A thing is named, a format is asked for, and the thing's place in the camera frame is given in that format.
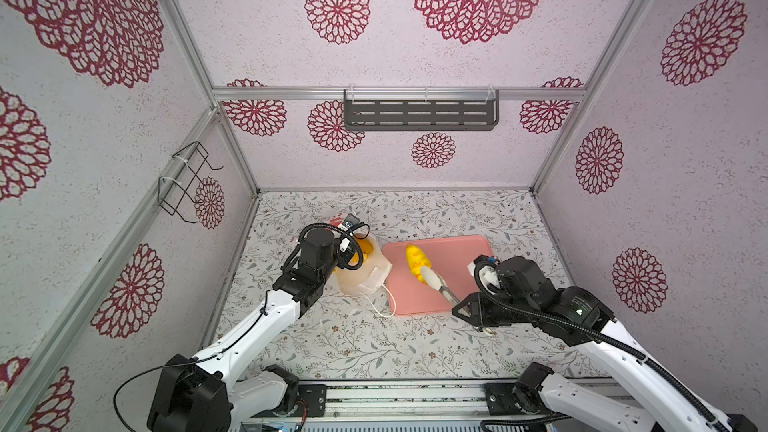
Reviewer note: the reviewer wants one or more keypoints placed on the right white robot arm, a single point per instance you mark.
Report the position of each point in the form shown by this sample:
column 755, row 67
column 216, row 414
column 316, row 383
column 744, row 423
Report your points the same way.
column 580, row 320

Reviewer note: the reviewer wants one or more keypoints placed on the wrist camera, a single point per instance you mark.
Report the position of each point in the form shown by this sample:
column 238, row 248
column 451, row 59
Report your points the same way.
column 354, row 226
column 486, row 269

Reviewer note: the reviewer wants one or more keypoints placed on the black wire wall rack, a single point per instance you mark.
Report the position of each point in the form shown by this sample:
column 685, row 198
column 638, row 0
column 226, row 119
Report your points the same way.
column 193, row 194

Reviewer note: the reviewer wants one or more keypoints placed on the pink plastic tray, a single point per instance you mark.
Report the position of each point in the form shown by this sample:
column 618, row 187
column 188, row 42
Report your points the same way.
column 450, row 258

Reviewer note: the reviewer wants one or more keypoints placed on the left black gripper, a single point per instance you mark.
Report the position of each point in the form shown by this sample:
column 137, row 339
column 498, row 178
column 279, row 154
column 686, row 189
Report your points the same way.
column 346, row 246

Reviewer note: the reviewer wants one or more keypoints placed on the grey slotted wall shelf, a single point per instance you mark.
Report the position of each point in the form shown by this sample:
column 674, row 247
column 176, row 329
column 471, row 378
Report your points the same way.
column 425, row 115

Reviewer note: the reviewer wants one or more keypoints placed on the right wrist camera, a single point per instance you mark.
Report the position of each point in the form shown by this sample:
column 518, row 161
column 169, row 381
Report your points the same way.
column 486, row 269

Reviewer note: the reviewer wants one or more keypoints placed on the orange bundt fake bread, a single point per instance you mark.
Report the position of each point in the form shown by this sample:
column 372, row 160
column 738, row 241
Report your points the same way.
column 350, row 255

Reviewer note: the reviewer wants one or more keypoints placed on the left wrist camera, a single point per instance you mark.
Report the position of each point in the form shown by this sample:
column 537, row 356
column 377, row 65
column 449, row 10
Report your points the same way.
column 354, row 226

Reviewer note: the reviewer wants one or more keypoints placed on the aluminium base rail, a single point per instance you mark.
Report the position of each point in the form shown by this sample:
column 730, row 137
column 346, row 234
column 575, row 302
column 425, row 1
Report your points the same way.
column 397, row 405

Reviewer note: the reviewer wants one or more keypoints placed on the white floral paper bag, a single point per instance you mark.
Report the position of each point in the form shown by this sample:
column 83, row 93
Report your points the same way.
column 365, row 282

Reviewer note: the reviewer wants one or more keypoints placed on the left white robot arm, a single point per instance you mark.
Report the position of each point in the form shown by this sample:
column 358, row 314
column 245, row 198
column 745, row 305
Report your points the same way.
column 208, row 392

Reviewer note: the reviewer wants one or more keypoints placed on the yellow croissant fake bread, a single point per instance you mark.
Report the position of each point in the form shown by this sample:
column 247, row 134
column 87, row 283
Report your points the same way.
column 417, row 259

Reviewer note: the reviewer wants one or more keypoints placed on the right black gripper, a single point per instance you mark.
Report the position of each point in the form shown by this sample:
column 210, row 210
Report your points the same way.
column 480, row 307

